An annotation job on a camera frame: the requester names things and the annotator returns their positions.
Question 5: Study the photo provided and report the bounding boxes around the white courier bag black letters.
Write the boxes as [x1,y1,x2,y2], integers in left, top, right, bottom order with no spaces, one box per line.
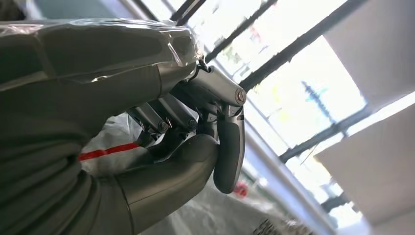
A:
[78,113,314,235]

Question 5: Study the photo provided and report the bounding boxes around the black window frame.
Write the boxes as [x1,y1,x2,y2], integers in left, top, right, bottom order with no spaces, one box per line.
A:
[120,0,373,229]

